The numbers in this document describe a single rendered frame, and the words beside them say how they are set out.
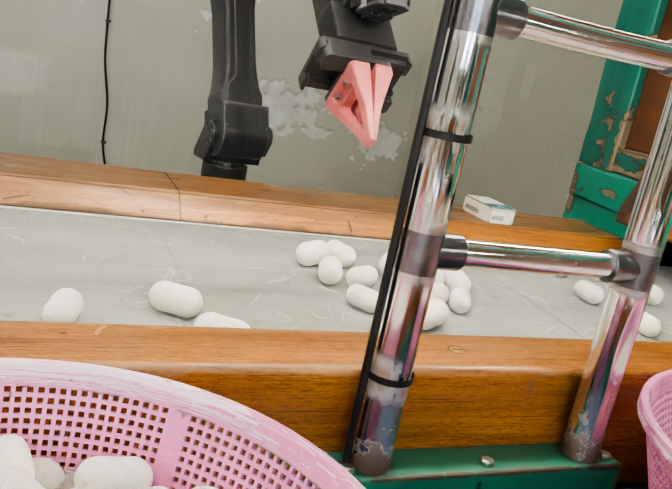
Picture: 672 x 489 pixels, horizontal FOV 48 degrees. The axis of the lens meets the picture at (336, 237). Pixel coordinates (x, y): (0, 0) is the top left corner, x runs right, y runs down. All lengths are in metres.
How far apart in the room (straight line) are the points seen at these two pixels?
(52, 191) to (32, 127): 1.90
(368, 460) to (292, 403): 0.05
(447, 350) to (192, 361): 0.17
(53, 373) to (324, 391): 0.14
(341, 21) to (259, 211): 0.21
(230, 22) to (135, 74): 1.60
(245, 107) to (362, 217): 0.28
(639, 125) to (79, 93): 1.92
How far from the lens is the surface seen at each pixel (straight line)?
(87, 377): 0.37
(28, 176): 0.74
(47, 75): 2.60
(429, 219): 0.37
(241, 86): 1.02
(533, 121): 2.40
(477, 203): 0.93
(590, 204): 1.11
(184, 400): 0.36
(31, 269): 0.57
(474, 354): 0.48
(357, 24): 0.78
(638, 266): 0.47
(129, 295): 0.54
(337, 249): 0.68
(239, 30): 1.05
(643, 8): 1.11
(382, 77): 0.75
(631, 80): 1.09
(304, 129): 2.82
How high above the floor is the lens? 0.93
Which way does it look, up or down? 14 degrees down
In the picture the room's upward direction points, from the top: 12 degrees clockwise
